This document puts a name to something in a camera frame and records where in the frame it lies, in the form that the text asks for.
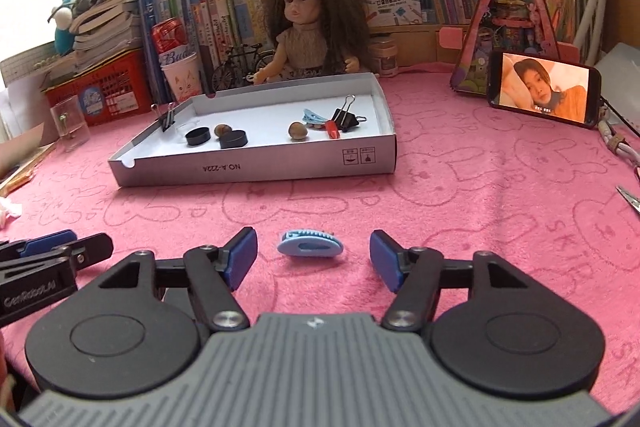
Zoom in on black round disc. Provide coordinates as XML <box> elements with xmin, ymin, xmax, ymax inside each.
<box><xmin>219</xmin><ymin>129</ymin><xmax>248</xmax><ymax>150</ymax></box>

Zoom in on dark brown wooden nut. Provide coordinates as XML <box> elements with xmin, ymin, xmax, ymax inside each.
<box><xmin>288</xmin><ymin>121</ymin><xmax>308</xmax><ymax>141</ymax></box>

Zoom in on red plastic clip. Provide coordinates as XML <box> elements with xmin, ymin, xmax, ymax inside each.
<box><xmin>324</xmin><ymin>120</ymin><xmax>341</xmax><ymax>140</ymax></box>

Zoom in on large black binder clip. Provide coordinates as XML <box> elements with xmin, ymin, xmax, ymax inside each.
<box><xmin>331</xmin><ymin>94</ymin><xmax>368</xmax><ymax>132</ymax></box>

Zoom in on black round cap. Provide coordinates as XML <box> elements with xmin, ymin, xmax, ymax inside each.
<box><xmin>184</xmin><ymin>126</ymin><xmax>212</xmax><ymax>146</ymax></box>

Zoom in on pink rabbit towel mat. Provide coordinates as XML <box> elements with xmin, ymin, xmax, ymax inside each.
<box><xmin>0</xmin><ymin>60</ymin><xmax>640</xmax><ymax>415</ymax></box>

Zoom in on blue hair clip with beads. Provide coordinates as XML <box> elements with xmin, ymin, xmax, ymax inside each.
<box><xmin>277</xmin><ymin>229</ymin><xmax>344</xmax><ymax>258</ymax></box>

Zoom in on light blue hair clip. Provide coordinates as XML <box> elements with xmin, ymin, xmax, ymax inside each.
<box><xmin>303</xmin><ymin>108</ymin><xmax>328</xmax><ymax>129</ymax></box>

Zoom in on brown-haired doll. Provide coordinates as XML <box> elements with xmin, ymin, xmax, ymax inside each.
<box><xmin>250</xmin><ymin>0</ymin><xmax>373</xmax><ymax>84</ymax></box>

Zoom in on red beer can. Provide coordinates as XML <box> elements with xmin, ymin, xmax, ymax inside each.
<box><xmin>151</xmin><ymin>17</ymin><xmax>188</xmax><ymax>54</ymax></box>

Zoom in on red plastic basket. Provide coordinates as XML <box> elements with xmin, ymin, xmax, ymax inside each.
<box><xmin>42</xmin><ymin>49</ymin><xmax>152</xmax><ymax>126</ymax></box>

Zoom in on white cardboard box tray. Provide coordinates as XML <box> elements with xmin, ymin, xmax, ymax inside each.
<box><xmin>108</xmin><ymin>72</ymin><xmax>397</xmax><ymax>187</ymax></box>

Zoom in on white cat paper cup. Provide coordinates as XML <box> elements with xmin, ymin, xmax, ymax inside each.
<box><xmin>162</xmin><ymin>53</ymin><xmax>203</xmax><ymax>103</ymax></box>

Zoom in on smartphone playing video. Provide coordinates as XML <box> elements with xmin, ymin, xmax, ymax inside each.
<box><xmin>486</xmin><ymin>52</ymin><xmax>602</xmax><ymax>128</ymax></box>

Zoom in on small brown jar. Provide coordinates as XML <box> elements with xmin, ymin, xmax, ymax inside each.
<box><xmin>369</xmin><ymin>37</ymin><xmax>399</xmax><ymax>77</ymax></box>

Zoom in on clear acrylic block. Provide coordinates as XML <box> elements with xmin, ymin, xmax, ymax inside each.
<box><xmin>51</xmin><ymin>95</ymin><xmax>90</xmax><ymax>152</ymax></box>

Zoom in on colourful printer box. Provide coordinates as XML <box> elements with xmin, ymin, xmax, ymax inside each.
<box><xmin>362</xmin><ymin>0</ymin><xmax>423</xmax><ymax>28</ymax></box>

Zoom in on white cable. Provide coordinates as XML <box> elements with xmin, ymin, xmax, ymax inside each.
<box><xmin>596</xmin><ymin>116</ymin><xmax>640</xmax><ymax>168</ymax></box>

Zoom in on clear plastic dome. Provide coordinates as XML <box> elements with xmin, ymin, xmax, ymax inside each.
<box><xmin>174</xmin><ymin>121</ymin><xmax>193</xmax><ymax>138</ymax></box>

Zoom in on black binder clip on tray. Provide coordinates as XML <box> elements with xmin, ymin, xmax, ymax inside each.
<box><xmin>151</xmin><ymin>102</ymin><xmax>177</xmax><ymax>132</ymax></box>

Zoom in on pink triangular dollhouse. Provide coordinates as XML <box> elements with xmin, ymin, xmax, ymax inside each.
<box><xmin>450</xmin><ymin>0</ymin><xmax>579</xmax><ymax>96</ymax></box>

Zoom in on stack of books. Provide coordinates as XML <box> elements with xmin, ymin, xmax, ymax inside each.
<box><xmin>34</xmin><ymin>0</ymin><xmax>151</xmax><ymax>78</ymax></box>

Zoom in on black miniature bicycle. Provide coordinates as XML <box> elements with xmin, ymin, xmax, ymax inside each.
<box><xmin>209</xmin><ymin>43</ymin><xmax>274</xmax><ymax>92</ymax></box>

